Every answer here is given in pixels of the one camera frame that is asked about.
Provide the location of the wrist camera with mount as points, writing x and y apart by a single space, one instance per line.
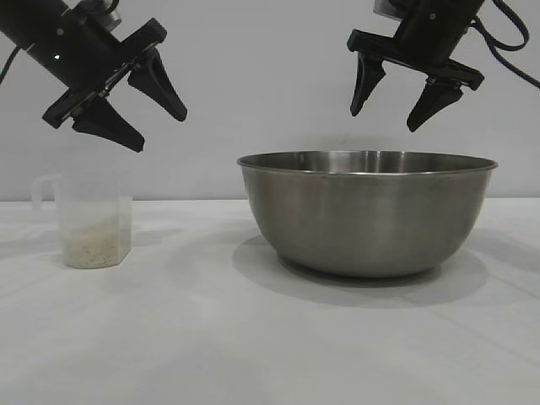
113 14
389 8

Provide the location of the stainless steel mixing bowl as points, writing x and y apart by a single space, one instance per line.
363 219

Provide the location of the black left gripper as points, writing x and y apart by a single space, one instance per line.
84 50

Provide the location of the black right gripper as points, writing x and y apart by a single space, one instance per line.
430 38

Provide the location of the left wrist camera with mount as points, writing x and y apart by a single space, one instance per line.
113 14

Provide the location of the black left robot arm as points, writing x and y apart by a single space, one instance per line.
25 21

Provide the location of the white rice grains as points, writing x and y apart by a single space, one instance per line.
93 246

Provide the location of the clear plastic measuring cup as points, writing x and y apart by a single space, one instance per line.
97 198

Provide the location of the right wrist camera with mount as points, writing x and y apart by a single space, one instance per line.
389 8

